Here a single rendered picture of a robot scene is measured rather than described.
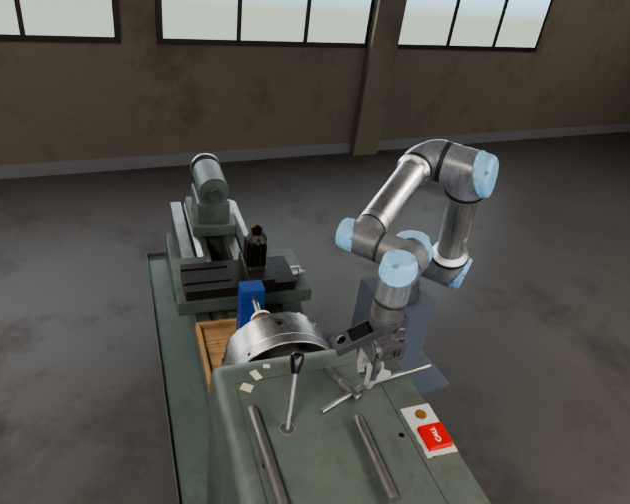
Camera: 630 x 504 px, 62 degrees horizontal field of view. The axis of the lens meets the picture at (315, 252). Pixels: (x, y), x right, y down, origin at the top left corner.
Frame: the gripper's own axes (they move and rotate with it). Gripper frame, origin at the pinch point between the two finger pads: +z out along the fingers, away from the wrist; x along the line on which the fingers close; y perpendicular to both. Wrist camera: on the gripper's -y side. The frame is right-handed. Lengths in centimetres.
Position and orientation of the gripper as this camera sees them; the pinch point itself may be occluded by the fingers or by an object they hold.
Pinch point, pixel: (362, 379)
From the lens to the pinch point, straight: 130.1
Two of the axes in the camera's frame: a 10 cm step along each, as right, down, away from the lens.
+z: -1.2, 8.3, 5.5
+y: 9.4, -0.8, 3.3
